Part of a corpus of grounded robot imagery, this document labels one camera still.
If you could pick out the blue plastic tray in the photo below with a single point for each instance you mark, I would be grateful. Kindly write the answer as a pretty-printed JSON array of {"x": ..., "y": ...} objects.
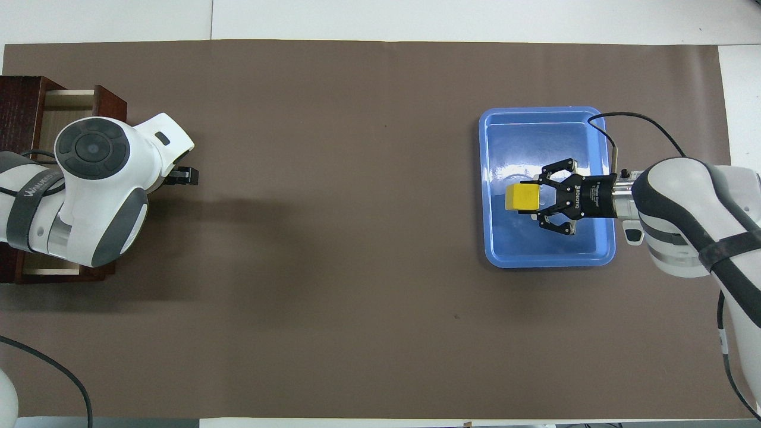
[{"x": 535, "y": 137}]

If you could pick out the brown table mat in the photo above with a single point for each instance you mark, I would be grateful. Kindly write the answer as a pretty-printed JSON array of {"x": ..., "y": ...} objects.
[{"x": 333, "y": 178}]

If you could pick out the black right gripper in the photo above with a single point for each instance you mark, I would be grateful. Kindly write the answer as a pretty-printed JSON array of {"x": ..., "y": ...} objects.
[{"x": 594, "y": 196}]

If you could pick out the yellow cube block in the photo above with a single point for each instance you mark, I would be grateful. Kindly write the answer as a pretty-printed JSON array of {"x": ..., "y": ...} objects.
[{"x": 523, "y": 198}]

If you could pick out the wooden drawer with dark front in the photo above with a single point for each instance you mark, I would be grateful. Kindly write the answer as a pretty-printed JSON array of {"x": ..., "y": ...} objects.
[{"x": 71, "y": 107}]

